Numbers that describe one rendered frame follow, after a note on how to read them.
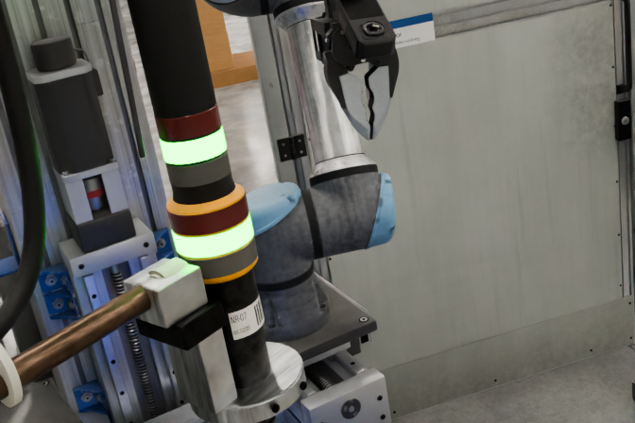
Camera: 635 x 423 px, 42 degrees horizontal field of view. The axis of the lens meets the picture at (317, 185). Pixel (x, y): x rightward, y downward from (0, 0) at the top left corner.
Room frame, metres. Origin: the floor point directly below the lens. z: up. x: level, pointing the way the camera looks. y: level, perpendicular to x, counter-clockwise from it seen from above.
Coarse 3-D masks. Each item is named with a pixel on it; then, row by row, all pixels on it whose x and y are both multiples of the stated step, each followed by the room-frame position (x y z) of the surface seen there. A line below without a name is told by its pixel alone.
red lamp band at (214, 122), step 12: (216, 108) 0.42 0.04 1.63; (156, 120) 0.41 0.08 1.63; (168, 120) 0.41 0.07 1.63; (180, 120) 0.40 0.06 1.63; (192, 120) 0.41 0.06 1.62; (204, 120) 0.41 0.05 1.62; (216, 120) 0.41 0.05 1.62; (168, 132) 0.41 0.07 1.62; (180, 132) 0.40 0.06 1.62; (192, 132) 0.41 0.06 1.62; (204, 132) 0.41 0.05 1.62
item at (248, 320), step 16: (208, 288) 0.41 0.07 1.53; (224, 288) 0.40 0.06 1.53; (240, 288) 0.41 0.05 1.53; (256, 288) 0.42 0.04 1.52; (224, 304) 0.40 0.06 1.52; (240, 304) 0.41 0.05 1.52; (256, 304) 0.41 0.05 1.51; (240, 320) 0.40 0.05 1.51; (256, 320) 0.41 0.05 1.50; (224, 336) 0.40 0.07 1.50; (240, 336) 0.40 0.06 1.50; (256, 336) 0.41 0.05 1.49; (240, 352) 0.41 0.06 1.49; (256, 352) 0.41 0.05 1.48; (240, 368) 0.41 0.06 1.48; (256, 368) 0.41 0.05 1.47; (240, 384) 0.41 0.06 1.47; (272, 416) 0.42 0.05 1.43
